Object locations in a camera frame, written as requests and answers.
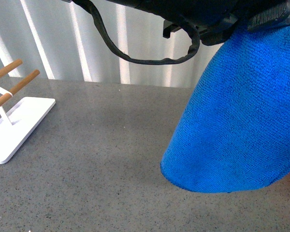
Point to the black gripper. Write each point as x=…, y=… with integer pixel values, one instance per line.
x=215, y=20

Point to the blue microfiber cloth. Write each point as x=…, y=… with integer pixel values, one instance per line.
x=234, y=133

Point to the white towel rack stand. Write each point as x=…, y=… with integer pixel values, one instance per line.
x=17, y=124

